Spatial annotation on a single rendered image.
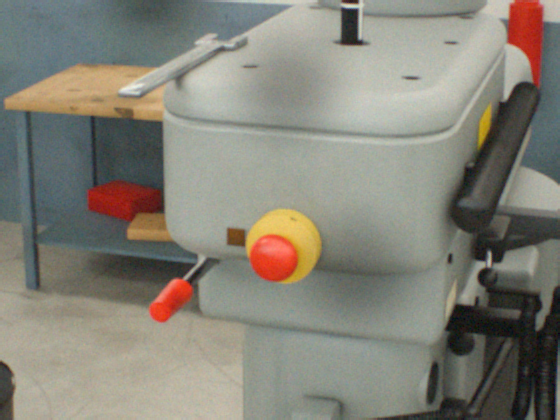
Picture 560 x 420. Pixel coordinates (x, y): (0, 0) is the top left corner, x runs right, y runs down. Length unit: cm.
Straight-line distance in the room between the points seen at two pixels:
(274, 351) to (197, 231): 21
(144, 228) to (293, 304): 431
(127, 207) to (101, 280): 35
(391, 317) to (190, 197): 23
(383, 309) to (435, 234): 13
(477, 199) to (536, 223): 51
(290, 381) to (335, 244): 25
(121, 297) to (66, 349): 57
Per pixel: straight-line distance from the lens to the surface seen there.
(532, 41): 533
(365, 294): 115
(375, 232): 102
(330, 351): 122
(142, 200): 574
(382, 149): 100
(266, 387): 126
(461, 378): 143
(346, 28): 120
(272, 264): 100
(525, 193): 186
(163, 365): 485
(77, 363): 489
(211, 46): 115
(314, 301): 116
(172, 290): 108
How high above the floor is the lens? 212
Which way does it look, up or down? 19 degrees down
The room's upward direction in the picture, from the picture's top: straight up
